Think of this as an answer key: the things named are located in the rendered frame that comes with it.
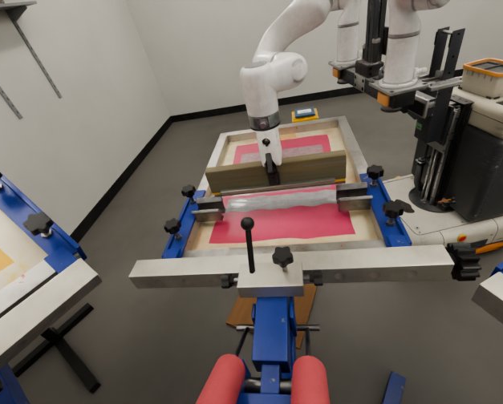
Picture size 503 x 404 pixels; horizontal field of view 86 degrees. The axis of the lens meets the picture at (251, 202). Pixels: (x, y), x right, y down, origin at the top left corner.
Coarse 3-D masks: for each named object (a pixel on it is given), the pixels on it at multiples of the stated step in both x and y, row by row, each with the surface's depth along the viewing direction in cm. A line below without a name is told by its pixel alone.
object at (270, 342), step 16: (256, 304) 52; (272, 304) 51; (288, 304) 52; (256, 320) 49; (272, 320) 49; (288, 320) 50; (256, 336) 47; (272, 336) 46; (288, 336) 47; (256, 352) 45; (272, 352) 44; (288, 352) 45; (256, 368) 46; (288, 368) 45
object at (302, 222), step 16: (288, 144) 117; (304, 144) 115; (320, 144) 112; (288, 192) 91; (288, 208) 84; (304, 208) 83; (320, 208) 82; (336, 208) 80; (288, 224) 79; (304, 224) 78; (320, 224) 76; (336, 224) 75
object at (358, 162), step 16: (288, 128) 124; (304, 128) 123; (320, 128) 122; (224, 144) 123; (352, 144) 100; (352, 160) 93; (208, 192) 96; (192, 240) 79; (368, 240) 65; (192, 256) 72; (208, 256) 71
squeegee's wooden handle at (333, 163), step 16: (288, 160) 71; (304, 160) 70; (320, 160) 70; (336, 160) 69; (208, 176) 76; (224, 176) 76; (240, 176) 75; (256, 176) 75; (288, 176) 74; (304, 176) 73; (320, 176) 73; (336, 176) 72
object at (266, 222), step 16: (256, 144) 123; (240, 160) 114; (256, 160) 112; (272, 192) 92; (224, 224) 84; (240, 224) 83; (256, 224) 82; (272, 224) 80; (224, 240) 79; (240, 240) 78; (256, 240) 76
